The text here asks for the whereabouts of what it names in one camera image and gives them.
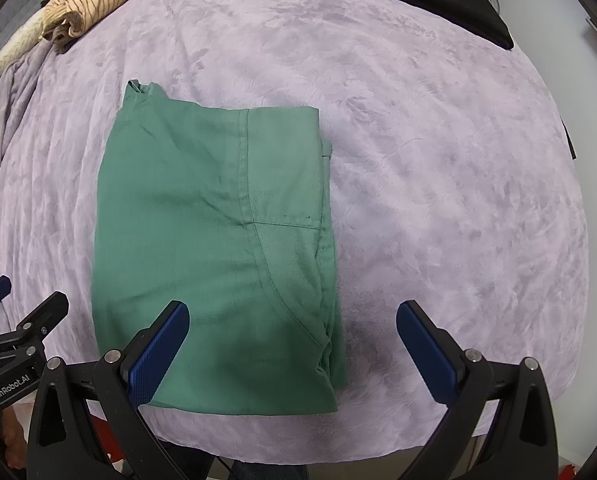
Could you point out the green work jacket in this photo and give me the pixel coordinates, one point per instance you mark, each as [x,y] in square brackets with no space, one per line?
[193,235]

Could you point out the black folded cloth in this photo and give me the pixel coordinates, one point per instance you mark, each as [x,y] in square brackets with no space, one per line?
[453,0]

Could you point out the red object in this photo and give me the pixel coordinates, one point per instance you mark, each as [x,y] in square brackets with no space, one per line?
[101,435]

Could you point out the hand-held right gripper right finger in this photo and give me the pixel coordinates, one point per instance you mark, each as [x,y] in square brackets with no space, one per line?
[428,355]

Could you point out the grey quilted mattress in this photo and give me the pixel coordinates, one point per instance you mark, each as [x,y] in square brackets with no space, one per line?
[28,0]

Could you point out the cream knitted cloth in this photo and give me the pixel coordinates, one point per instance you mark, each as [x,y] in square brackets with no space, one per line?
[16,50]

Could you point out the purple fleece blanket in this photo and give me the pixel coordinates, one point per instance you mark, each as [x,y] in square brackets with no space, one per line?
[428,185]

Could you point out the person's left hand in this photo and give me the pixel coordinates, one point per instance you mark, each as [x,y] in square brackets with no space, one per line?
[14,435]

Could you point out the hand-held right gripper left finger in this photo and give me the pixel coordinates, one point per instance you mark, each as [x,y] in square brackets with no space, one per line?
[161,350]

